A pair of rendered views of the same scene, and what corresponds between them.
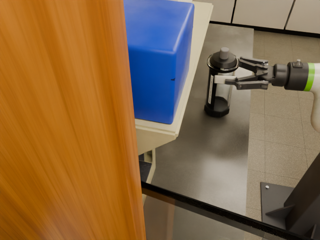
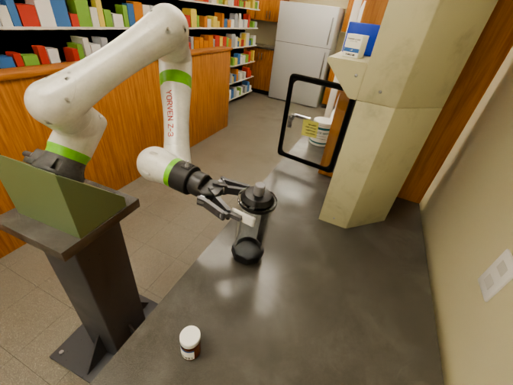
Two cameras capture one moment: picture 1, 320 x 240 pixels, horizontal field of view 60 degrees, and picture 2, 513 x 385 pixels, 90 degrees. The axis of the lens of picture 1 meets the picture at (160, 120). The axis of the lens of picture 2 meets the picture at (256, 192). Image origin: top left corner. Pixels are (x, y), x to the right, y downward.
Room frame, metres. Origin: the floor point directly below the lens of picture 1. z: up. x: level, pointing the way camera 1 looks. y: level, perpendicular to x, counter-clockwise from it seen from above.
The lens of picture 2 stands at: (1.36, -0.16, 1.60)
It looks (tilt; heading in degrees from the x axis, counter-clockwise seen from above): 35 degrees down; 186
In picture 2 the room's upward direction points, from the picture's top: 7 degrees clockwise
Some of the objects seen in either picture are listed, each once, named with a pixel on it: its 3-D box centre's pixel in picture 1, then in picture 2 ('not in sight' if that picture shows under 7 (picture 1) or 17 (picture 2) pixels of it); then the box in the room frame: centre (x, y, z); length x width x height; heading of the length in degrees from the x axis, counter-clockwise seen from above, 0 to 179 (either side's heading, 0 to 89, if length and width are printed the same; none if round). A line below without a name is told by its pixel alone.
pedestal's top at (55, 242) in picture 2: not in sight; (72, 211); (0.74, -0.89, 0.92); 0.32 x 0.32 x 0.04; 78
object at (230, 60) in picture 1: (224, 57); (258, 194); (0.79, -0.21, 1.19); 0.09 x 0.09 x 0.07
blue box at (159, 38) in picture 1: (138, 57); (362, 38); (0.26, 0.02, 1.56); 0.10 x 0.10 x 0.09; 76
